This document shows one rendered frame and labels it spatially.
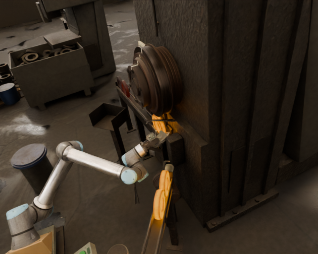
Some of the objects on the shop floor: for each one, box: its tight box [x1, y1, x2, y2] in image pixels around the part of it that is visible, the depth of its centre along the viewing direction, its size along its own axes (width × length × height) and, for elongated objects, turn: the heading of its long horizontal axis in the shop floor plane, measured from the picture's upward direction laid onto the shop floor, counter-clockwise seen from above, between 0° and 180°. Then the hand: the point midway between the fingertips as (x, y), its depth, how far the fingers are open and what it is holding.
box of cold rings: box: [9, 42, 95, 111], centre depth 395 cm, size 103×83×79 cm
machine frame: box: [133, 0, 311, 233], centre depth 187 cm, size 73×108×176 cm
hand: (168, 133), depth 174 cm, fingers closed
